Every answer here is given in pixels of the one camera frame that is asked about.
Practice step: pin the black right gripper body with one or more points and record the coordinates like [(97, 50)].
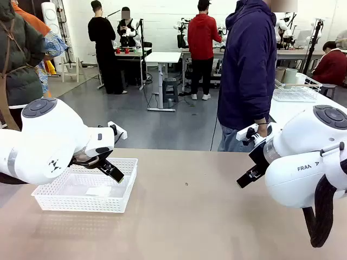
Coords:
[(260, 157)]

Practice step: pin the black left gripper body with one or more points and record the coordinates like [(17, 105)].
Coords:
[(89, 161)]

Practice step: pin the white plastic basket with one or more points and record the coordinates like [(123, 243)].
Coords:
[(81, 201)]

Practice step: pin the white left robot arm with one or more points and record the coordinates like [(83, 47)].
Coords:
[(48, 135)]

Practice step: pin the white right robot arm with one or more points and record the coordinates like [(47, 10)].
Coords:
[(298, 135)]

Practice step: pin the person's right hand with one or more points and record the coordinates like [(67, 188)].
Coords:
[(262, 130)]

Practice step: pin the white paper label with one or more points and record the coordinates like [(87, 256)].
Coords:
[(98, 191)]

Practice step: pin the white rounded table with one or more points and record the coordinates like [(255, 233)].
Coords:
[(292, 107)]

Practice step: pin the white cup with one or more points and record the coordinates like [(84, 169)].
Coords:
[(301, 78)]

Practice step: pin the grey bottle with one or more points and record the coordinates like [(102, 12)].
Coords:
[(170, 103)]

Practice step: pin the person in purple jacket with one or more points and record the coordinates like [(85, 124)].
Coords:
[(244, 67)]

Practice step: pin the white wooden step stool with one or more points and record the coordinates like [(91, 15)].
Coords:
[(77, 67)]

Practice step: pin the white round stool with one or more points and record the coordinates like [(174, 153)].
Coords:
[(329, 86)]

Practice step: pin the grey plastic stool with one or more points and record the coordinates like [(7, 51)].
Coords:
[(170, 82)]

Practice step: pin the long grey workbench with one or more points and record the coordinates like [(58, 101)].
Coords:
[(298, 54)]

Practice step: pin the person in dark red sweater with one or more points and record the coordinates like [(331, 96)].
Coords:
[(330, 67)]

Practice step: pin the wooden top workbench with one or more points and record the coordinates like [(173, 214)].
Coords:
[(135, 55)]

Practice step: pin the person in black clothes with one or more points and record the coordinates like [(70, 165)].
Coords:
[(103, 40)]

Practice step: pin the white height adjustable desk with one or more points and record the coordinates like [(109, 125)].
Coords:
[(162, 57)]

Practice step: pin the white laptop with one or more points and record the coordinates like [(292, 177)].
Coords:
[(302, 38)]

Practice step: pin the black pole stand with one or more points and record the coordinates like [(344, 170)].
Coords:
[(141, 40)]

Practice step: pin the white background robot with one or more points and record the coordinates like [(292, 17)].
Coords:
[(282, 25), (222, 29), (181, 25)]

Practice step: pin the person in red hoodie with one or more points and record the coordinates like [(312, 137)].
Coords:
[(202, 35)]

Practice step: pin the mannequin in green jacket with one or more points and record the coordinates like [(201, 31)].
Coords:
[(21, 40)]

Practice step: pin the person in black vest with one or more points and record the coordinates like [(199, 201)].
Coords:
[(127, 27)]

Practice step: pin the black case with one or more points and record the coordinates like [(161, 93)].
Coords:
[(181, 40)]

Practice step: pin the person in grey sweater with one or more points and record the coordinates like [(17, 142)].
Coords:
[(342, 39)]

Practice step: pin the dark metal ladder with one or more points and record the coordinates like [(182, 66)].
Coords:
[(63, 19)]

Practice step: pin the mannequin in orange clothes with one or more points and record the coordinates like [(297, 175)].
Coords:
[(35, 24)]

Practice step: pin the white tower fan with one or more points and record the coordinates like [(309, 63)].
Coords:
[(51, 16)]

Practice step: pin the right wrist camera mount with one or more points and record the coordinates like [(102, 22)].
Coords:
[(244, 133)]

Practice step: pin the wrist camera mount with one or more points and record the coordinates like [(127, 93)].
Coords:
[(244, 133), (121, 133)]

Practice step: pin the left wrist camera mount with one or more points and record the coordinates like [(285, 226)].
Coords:
[(121, 133)]

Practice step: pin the black camera tripod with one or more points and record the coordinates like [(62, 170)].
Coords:
[(314, 43)]

